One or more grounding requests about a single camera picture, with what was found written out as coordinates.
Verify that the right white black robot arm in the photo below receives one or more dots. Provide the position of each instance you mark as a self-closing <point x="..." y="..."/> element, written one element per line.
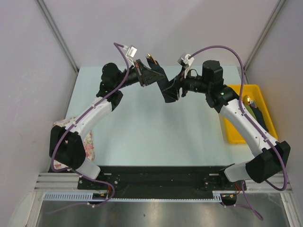
<point x="270" y="155"/>

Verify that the corner aluminium post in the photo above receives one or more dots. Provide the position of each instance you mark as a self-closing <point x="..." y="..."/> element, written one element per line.
<point x="265" y="31"/>
<point x="57" y="34"/>

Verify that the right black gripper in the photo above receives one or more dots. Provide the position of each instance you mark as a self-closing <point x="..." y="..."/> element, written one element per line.
<point x="178" y="87"/>

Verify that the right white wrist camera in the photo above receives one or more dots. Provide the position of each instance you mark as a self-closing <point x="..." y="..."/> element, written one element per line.
<point x="186" y="62"/>

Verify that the gold knife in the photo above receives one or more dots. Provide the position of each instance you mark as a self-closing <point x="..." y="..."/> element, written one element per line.
<point x="151" y="60"/>

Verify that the gold spoon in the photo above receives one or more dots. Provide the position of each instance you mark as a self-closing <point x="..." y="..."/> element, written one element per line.
<point x="246" y="99"/>

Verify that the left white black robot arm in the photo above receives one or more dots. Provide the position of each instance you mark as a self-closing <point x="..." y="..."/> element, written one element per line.
<point x="67" y="142"/>

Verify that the green rolled napkin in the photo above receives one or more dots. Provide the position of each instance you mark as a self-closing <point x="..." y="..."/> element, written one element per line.
<point x="249" y="109"/>

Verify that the dark rolled napkin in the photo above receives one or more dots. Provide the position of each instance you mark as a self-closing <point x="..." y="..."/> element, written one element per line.
<point x="259" y="117"/>

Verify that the aluminium frame rail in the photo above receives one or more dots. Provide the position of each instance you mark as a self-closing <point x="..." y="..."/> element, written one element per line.
<point x="63" y="182"/>

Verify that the white cable duct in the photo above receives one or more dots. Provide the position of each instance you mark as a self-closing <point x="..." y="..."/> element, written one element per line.
<point x="68" y="195"/>

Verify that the yellow plastic bin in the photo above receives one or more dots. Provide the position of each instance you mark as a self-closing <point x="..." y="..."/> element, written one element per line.
<point x="254" y="92"/>

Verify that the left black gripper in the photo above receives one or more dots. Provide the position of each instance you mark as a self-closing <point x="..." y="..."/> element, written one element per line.
<point x="140" y="74"/>

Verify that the left corner aluminium post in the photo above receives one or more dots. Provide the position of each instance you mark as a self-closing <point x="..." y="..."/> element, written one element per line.
<point x="57" y="34"/>

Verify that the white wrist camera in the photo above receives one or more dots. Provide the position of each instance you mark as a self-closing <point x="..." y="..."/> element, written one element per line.
<point x="130" y="52"/>
<point x="186" y="62"/>

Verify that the right corner aluminium post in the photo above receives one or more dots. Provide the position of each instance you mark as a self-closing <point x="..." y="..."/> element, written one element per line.
<point x="265" y="31"/>

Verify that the floral cloth mat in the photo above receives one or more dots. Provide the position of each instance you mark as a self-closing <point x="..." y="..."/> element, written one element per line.
<point x="87" y="142"/>

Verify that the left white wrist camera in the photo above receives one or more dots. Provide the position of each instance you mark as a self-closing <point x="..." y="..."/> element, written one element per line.
<point x="130" y="52"/>

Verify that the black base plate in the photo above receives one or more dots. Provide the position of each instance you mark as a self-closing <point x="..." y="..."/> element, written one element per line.
<point x="162" y="183"/>

